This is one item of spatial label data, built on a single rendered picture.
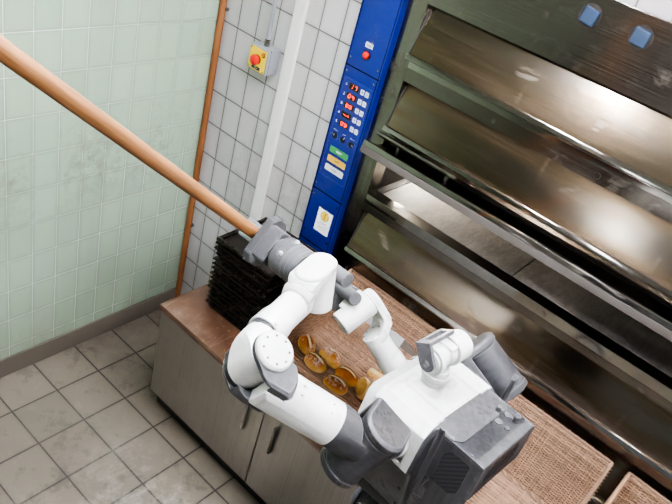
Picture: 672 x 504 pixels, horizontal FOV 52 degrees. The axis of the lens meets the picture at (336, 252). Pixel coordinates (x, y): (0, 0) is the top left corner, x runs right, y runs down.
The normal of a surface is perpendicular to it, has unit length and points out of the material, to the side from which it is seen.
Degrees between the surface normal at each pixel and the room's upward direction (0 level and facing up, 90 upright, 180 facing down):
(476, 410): 1
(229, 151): 90
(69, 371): 0
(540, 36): 90
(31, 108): 90
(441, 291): 70
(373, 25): 90
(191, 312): 0
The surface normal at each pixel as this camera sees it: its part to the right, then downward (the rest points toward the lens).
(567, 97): -0.51, 0.00
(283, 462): -0.63, 0.29
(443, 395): 0.24, -0.81
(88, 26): 0.73, 0.52
